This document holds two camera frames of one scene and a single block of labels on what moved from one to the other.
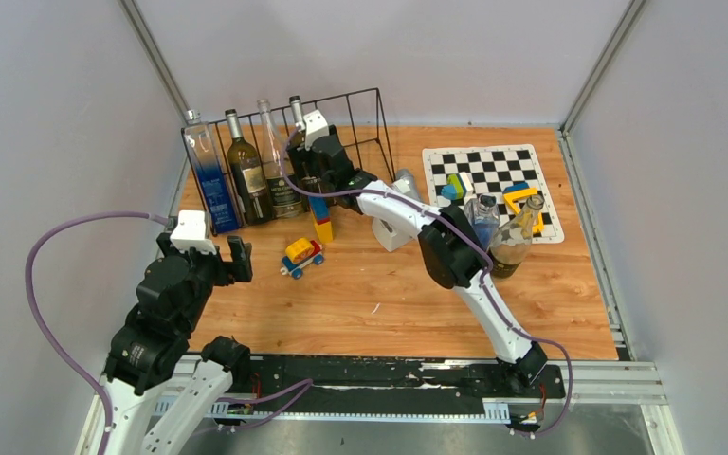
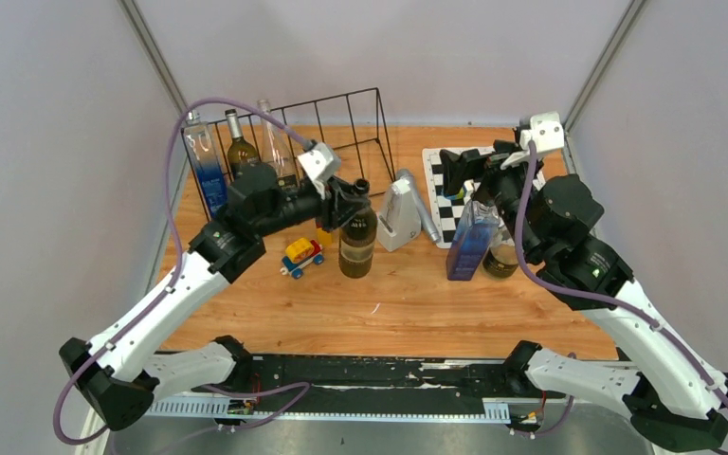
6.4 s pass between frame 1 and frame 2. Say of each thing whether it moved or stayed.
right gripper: moved
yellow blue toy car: stayed
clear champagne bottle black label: stayed
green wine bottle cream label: moved
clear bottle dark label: stayed
